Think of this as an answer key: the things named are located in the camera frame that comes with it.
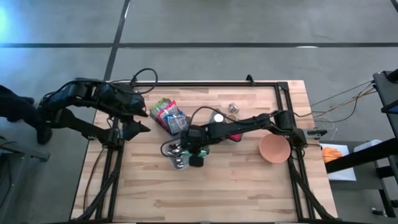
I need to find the grey side table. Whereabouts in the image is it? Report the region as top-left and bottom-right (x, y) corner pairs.
(0, 136), (50, 224)

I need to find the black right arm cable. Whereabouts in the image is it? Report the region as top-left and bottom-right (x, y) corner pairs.
(292, 88), (376, 125)

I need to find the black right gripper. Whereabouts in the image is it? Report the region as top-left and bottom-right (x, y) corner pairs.
(180, 124), (213, 168)

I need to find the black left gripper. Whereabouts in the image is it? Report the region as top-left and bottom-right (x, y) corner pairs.
(116, 86), (152, 141)

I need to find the person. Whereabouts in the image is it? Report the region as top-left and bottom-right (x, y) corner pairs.
(0, 85), (53, 146)

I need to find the black aluminium rig frame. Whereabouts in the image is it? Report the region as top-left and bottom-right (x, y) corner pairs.
(71, 74), (340, 224)

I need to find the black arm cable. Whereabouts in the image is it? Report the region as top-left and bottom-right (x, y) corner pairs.
(292, 88), (376, 125)
(107, 67), (159, 96)

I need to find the cable bundle to side stand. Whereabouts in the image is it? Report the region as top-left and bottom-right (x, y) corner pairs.
(310, 80), (377, 108)

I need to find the blue white ramen packet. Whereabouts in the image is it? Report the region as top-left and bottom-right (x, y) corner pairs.
(163, 110), (189, 135)

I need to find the red yellow ramen packet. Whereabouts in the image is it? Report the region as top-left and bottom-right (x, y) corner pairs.
(156, 100), (178, 126)

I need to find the peach plastic bowl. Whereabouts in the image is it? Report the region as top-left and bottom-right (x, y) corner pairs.
(258, 133), (292, 165)

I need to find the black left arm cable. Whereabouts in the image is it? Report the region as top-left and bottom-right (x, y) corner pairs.
(107, 67), (159, 96)

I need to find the orange cloth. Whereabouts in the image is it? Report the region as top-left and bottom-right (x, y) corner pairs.
(322, 146), (343, 164)

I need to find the white sheet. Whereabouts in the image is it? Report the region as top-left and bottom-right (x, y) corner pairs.
(319, 142), (358, 182)

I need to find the white container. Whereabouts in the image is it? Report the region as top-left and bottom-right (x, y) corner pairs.
(353, 139), (382, 153)

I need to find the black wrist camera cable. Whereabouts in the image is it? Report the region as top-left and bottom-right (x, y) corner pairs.
(159, 106), (249, 158)

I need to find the black side stand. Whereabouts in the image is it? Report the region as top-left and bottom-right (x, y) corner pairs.
(325, 68), (398, 218)

